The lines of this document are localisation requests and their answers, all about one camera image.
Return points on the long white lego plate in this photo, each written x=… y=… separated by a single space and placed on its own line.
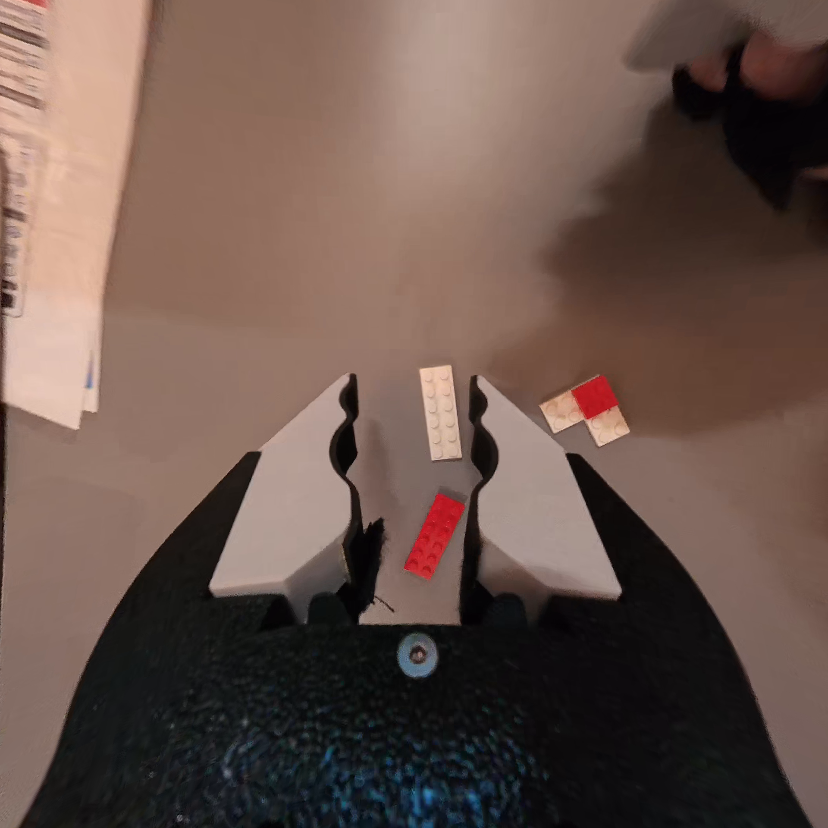
x=440 y=414

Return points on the printed paper instruction booklet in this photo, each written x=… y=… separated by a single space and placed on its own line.
x=71 y=213

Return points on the white and red lego assembly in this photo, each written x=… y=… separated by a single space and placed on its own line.
x=592 y=401

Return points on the long red lego plate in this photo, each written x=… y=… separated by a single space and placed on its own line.
x=435 y=535

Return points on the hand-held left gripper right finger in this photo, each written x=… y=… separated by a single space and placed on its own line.
x=537 y=511

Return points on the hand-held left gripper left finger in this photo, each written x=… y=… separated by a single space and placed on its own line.
x=284 y=517

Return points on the person's right hand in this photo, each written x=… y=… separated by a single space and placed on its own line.
x=779 y=68

